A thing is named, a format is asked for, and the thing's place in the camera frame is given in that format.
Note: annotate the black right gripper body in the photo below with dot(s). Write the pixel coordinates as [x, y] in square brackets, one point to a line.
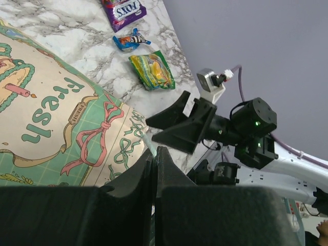
[204, 124]

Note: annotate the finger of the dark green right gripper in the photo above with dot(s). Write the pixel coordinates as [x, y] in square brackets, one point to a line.
[173, 115]
[184, 136]

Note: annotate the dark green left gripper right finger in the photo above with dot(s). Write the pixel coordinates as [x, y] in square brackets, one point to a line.
[188, 214]

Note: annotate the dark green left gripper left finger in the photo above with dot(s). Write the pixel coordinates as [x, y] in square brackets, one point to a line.
[118, 213]

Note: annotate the yellow green snack bag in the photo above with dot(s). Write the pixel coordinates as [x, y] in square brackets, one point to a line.
[153, 71]

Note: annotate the blue M&M's candy packet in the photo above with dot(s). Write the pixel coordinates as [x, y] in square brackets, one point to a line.
[130, 42]

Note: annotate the green illustrated paper bag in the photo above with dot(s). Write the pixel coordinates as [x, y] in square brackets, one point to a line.
[58, 128]

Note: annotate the purple Fox's candy bag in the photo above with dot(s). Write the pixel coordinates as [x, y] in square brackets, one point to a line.
[124, 12]

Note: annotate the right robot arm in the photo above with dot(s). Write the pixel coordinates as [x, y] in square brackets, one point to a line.
[259, 160]

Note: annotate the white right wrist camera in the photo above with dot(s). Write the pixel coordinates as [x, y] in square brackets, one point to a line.
[212, 84]

